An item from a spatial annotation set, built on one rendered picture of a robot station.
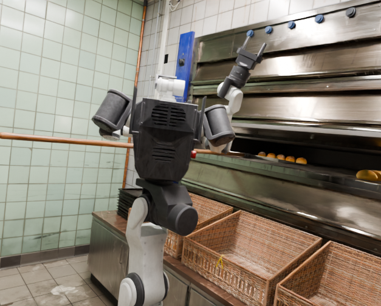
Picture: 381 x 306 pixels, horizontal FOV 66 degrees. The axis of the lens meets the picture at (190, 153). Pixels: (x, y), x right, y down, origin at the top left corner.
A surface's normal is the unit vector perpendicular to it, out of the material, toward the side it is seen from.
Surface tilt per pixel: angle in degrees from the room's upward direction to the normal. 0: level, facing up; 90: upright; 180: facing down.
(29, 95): 90
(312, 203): 70
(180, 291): 91
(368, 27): 90
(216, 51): 91
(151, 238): 80
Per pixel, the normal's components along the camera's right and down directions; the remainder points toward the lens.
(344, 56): -0.62, -0.40
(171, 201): 0.57, -0.61
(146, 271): 0.69, -0.05
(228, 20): -0.74, -0.07
